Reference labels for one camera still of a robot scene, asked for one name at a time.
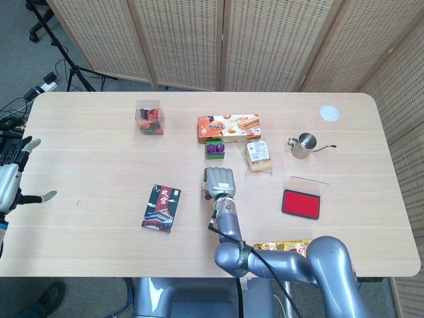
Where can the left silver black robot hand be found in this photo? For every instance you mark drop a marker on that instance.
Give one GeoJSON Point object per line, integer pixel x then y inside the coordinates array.
{"type": "Point", "coordinates": [8, 185]}

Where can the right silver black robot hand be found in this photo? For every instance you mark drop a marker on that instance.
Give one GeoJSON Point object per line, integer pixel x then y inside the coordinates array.
{"type": "Point", "coordinates": [220, 182]}

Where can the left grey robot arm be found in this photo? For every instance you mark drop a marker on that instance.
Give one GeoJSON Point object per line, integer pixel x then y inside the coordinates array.
{"type": "Point", "coordinates": [2, 232]}

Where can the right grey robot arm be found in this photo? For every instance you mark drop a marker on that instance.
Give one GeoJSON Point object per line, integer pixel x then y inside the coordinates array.
{"type": "Point", "coordinates": [328, 261]}

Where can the red ink pad clear lid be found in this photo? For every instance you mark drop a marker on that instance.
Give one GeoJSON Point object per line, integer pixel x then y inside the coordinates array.
{"type": "Point", "coordinates": [301, 202]}

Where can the small steel pitcher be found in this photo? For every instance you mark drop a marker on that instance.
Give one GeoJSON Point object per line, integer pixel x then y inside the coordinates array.
{"type": "Point", "coordinates": [303, 147]}

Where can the purple green toy block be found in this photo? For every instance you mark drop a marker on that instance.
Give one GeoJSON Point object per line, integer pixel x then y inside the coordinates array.
{"type": "Point", "coordinates": [215, 150]}

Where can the wrapped yellow cake slice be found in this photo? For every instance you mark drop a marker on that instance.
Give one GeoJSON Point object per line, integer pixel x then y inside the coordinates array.
{"type": "Point", "coordinates": [258, 155]}

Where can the orange egg roll biscuit box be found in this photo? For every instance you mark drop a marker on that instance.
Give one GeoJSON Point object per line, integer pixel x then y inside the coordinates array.
{"type": "Point", "coordinates": [228, 129]}

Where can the dark palace print card box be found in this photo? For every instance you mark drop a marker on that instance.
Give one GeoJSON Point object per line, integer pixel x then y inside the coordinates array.
{"type": "Point", "coordinates": [161, 208]}

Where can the gold foil snack packet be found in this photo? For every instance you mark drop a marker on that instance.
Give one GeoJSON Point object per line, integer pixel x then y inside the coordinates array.
{"type": "Point", "coordinates": [281, 246]}

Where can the clear box orange black pieces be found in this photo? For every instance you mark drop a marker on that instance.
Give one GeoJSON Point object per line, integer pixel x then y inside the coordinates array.
{"type": "Point", "coordinates": [149, 119]}

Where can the white power strip with adapter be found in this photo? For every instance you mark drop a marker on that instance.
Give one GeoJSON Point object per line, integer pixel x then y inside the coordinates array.
{"type": "Point", "coordinates": [46, 86]}

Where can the black leather shoe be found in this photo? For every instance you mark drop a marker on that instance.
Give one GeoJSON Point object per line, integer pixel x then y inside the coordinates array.
{"type": "Point", "coordinates": [49, 298]}

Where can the grey robot torso base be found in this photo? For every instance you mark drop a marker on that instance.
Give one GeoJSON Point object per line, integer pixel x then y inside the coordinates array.
{"type": "Point", "coordinates": [185, 298]}

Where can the white round table grommet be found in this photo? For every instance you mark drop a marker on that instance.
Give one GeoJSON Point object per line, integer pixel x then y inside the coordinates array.
{"type": "Point", "coordinates": [330, 113]}

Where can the black tripod stand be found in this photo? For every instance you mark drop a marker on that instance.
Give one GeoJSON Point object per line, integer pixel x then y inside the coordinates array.
{"type": "Point", "coordinates": [71, 68]}

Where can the wood rattan folding screen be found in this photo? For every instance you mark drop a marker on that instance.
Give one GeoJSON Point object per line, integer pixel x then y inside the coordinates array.
{"type": "Point", "coordinates": [185, 39]}

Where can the black office chair wheel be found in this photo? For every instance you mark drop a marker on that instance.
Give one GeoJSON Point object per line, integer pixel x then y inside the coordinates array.
{"type": "Point", "coordinates": [36, 26]}

